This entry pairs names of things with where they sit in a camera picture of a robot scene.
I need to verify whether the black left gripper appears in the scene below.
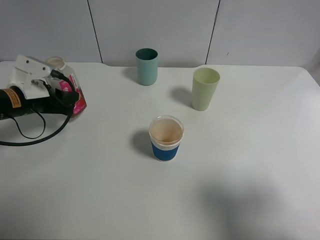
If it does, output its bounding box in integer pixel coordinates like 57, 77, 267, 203
0, 86, 75, 120

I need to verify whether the clear bottle with pink label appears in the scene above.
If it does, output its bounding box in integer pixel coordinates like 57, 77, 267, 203
45, 56, 87, 118

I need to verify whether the glass cup with blue sleeve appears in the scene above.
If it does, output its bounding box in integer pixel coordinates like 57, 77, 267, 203
148, 115, 184, 162

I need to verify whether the teal plastic cup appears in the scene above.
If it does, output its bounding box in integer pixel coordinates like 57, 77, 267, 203
135, 48, 158, 86

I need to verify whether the light green plastic cup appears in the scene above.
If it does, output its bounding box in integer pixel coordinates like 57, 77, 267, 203
191, 67, 220, 111

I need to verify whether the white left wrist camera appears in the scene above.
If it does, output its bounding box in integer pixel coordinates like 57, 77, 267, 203
9, 54, 54, 100

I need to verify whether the black left camera cable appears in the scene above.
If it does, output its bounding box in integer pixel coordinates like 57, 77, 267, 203
0, 69, 76, 148

